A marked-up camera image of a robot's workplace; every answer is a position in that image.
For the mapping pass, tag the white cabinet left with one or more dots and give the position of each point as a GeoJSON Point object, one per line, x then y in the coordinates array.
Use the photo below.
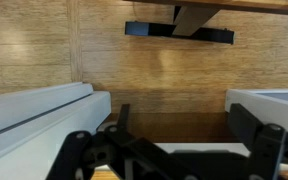
{"type": "Point", "coordinates": [34, 133]}

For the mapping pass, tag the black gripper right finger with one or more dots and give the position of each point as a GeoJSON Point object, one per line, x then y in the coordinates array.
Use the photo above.
{"type": "Point", "coordinates": [270, 150]}

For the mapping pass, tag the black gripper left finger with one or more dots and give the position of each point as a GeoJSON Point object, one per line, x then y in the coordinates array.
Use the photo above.
{"type": "Point", "coordinates": [84, 156]}

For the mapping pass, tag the white box with grey top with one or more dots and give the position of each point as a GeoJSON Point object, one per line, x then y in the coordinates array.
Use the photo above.
{"type": "Point", "coordinates": [270, 106]}

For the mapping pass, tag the black table leg bracket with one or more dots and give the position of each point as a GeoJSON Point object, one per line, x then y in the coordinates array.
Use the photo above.
{"type": "Point", "coordinates": [210, 35]}

